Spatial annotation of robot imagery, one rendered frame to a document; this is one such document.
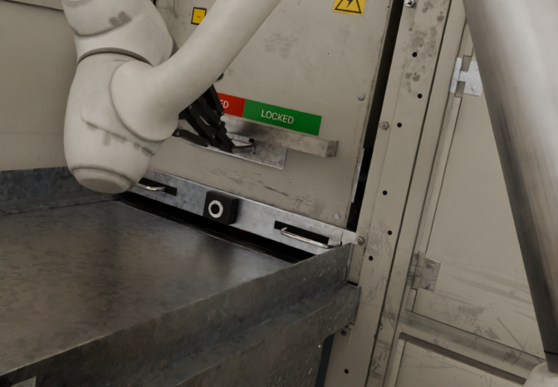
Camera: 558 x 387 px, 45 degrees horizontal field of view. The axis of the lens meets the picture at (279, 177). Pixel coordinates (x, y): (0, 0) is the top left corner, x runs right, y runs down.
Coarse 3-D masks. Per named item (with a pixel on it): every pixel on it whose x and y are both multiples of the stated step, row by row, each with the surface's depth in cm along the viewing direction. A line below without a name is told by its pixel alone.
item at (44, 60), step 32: (0, 0) 122; (32, 0) 124; (0, 32) 123; (32, 32) 127; (64, 32) 132; (0, 64) 125; (32, 64) 129; (64, 64) 133; (0, 96) 126; (32, 96) 131; (64, 96) 135; (0, 128) 128; (32, 128) 132; (0, 160) 130; (32, 160) 134; (64, 160) 139
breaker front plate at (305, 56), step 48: (192, 0) 128; (288, 0) 118; (384, 0) 110; (288, 48) 119; (336, 48) 114; (240, 96) 125; (288, 96) 120; (336, 96) 115; (192, 144) 130; (240, 192) 126; (288, 192) 121; (336, 192) 116
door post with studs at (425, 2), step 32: (416, 0) 103; (416, 32) 103; (416, 64) 103; (384, 96) 106; (416, 96) 104; (384, 128) 106; (416, 128) 104; (384, 160) 107; (384, 192) 107; (384, 224) 108; (352, 256) 111; (384, 256) 108; (352, 352) 112; (352, 384) 112
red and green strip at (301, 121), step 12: (228, 96) 126; (228, 108) 126; (240, 108) 125; (252, 108) 123; (264, 108) 122; (276, 108) 121; (264, 120) 122; (276, 120) 121; (288, 120) 120; (300, 120) 119; (312, 120) 117; (312, 132) 118
